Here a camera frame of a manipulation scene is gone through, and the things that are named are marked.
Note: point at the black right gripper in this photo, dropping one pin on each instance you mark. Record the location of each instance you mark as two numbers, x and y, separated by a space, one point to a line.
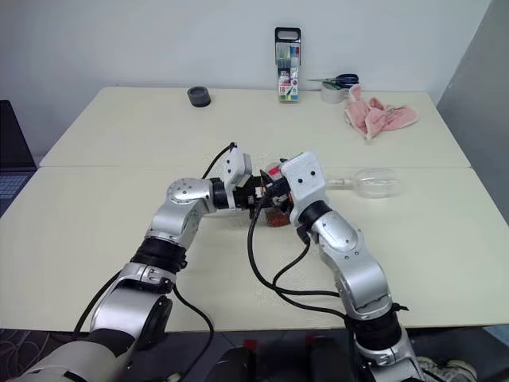
276 190

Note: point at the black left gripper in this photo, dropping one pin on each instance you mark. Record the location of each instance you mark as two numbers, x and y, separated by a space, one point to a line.
244 195

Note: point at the clear plastic bottle red label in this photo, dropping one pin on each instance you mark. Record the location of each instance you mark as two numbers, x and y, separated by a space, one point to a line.
277 219

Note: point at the clear wine glass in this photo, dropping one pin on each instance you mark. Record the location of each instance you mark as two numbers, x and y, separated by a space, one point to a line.
374 183

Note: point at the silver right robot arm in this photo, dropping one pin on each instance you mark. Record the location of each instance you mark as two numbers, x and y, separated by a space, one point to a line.
350 254

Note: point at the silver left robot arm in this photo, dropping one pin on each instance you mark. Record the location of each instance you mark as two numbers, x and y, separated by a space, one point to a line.
179 215

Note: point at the black bottle cap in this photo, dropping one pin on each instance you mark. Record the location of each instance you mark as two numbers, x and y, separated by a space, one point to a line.
198 96

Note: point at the marker pen set box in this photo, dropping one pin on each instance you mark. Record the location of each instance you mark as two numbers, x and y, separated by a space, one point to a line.
287 79

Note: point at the clear tape roll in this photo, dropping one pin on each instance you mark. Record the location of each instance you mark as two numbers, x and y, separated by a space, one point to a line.
332 98

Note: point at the pink cloth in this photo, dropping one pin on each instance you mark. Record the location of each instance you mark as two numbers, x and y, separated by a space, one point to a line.
378 117

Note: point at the dark rounded shape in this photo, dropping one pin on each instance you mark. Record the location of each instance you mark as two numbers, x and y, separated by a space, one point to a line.
234 364

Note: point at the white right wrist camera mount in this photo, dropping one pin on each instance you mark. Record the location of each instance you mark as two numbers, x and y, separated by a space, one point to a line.
306 175

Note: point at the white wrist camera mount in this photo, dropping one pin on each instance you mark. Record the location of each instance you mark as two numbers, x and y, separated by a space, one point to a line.
306 175
234 165

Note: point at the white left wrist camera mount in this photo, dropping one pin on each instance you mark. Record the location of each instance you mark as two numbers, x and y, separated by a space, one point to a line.
234 165

